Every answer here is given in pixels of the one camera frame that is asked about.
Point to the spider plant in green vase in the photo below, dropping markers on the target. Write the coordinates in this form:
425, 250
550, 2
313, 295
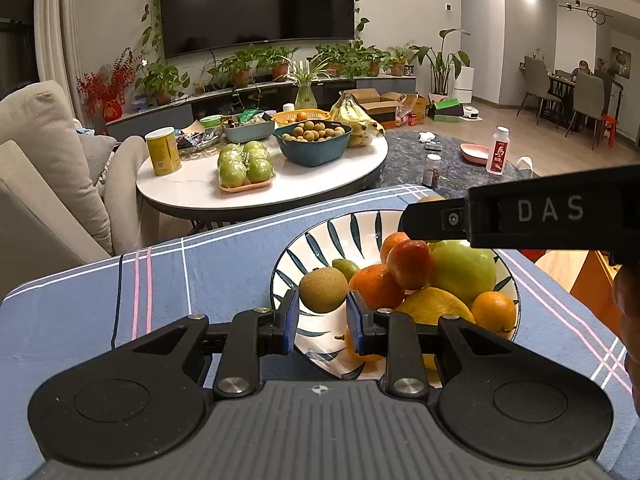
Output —
306, 82

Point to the dark marble table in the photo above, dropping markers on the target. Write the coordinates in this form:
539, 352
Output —
400, 165

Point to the hanging vine plant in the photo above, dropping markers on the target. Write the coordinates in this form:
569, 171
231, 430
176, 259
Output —
155, 5
359, 5

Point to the black remote control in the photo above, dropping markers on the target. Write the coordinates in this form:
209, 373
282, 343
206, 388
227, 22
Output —
433, 146

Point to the potted green plant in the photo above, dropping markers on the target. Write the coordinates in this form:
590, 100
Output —
280, 62
160, 80
372, 60
332, 60
237, 67
398, 62

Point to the white robot vacuum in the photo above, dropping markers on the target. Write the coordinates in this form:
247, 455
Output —
471, 115

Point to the beige sofa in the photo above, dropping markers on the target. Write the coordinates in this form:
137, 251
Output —
40, 160

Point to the grey cushion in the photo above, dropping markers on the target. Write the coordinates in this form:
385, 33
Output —
97, 157

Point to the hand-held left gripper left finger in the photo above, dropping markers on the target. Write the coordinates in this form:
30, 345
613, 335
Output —
291, 320

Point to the white bottle red label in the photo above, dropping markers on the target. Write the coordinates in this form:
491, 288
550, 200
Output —
497, 152

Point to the tall plant in white pot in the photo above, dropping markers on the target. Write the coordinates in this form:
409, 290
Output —
445, 65

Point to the white round table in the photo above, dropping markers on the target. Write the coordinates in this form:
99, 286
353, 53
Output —
200, 190

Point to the pack of green apples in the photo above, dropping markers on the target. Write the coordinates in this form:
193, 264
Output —
245, 167

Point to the dark television cabinet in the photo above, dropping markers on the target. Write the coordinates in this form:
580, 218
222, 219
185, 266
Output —
165, 115

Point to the red flower plant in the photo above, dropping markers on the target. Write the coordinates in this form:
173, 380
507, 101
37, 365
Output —
107, 85

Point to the glass spice jar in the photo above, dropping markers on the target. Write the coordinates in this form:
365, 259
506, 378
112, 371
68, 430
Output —
432, 170

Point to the dark window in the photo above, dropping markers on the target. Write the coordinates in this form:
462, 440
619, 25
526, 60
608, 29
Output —
15, 50

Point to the blue bowl of longans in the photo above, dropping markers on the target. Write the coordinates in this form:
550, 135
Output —
312, 147

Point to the teal basket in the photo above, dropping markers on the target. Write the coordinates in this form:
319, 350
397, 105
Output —
247, 132

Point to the red plastic stool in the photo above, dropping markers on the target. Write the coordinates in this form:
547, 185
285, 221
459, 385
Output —
607, 130

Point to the green flat boxes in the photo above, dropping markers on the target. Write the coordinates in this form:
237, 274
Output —
445, 110

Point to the green bowl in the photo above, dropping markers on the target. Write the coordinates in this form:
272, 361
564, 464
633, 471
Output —
211, 122

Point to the yellow lemon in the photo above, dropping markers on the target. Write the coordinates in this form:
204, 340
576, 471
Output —
435, 305

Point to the open cardboard box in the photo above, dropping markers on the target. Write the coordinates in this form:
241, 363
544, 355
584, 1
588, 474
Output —
385, 110
360, 97
417, 107

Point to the striped white bowl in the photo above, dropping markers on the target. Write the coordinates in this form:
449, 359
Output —
320, 240

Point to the small green fruit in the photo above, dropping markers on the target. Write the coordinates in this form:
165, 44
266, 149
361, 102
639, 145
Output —
345, 269

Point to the dark snack bags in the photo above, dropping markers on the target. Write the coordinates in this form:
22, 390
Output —
197, 140

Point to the wall television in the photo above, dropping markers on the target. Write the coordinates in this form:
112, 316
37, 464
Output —
260, 5

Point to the framed wall picture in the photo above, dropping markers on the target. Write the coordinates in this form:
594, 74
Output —
620, 60

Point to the orange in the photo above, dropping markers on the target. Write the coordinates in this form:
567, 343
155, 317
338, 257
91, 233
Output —
494, 312
392, 244
375, 285

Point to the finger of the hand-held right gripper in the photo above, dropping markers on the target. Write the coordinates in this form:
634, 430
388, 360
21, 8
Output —
435, 220

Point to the yellow can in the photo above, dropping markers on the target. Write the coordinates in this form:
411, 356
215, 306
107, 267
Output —
162, 152

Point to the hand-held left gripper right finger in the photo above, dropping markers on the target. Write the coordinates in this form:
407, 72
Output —
353, 327

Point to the bunch of bananas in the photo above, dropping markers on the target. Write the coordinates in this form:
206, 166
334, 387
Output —
357, 120

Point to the pink dish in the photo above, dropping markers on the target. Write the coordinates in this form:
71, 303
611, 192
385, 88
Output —
475, 152

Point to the orange basket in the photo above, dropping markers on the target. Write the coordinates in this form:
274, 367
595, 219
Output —
290, 117

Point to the blue striped tablecloth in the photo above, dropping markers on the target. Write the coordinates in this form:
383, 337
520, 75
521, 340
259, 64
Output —
200, 280

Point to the red apple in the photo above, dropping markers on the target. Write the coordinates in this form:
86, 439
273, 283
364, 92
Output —
410, 263

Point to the grey dining chair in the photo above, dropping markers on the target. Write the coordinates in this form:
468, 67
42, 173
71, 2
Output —
535, 77
587, 95

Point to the person's right hand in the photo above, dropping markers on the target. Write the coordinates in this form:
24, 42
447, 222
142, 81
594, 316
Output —
631, 310

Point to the brown round fruit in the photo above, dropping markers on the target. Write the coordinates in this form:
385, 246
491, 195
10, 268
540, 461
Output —
323, 290

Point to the green apple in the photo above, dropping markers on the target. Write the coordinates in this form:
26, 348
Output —
462, 270

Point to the dark dining table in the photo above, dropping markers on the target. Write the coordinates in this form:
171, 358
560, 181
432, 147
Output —
562, 85

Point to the white tissue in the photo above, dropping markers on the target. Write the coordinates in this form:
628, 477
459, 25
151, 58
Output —
427, 136

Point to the white curtain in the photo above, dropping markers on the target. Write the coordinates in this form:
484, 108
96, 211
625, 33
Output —
57, 20

